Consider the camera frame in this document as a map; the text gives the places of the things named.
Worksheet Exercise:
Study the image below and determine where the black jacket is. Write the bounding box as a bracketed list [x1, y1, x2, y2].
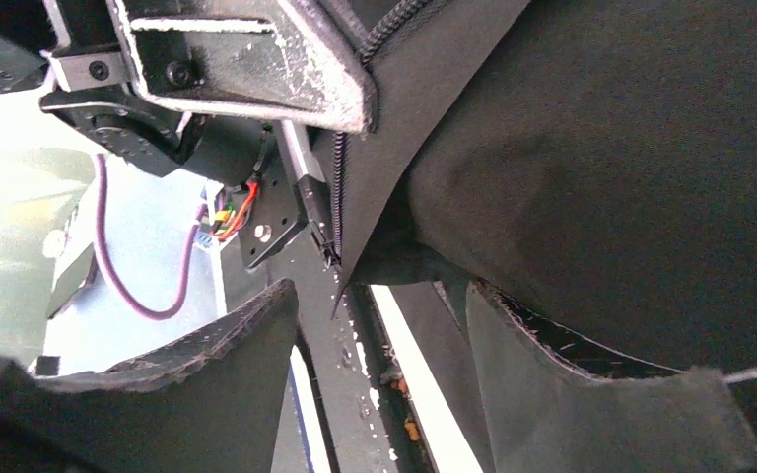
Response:
[333, 1, 757, 372]

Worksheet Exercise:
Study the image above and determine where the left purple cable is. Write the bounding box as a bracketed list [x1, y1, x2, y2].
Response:
[94, 154, 207, 322]

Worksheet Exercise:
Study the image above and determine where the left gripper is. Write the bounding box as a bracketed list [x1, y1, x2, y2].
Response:
[0, 1, 378, 188]

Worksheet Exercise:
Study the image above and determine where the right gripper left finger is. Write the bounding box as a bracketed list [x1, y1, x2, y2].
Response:
[0, 279, 299, 472]

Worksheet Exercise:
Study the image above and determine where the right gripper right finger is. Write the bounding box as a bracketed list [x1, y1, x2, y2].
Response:
[466, 283, 757, 472]

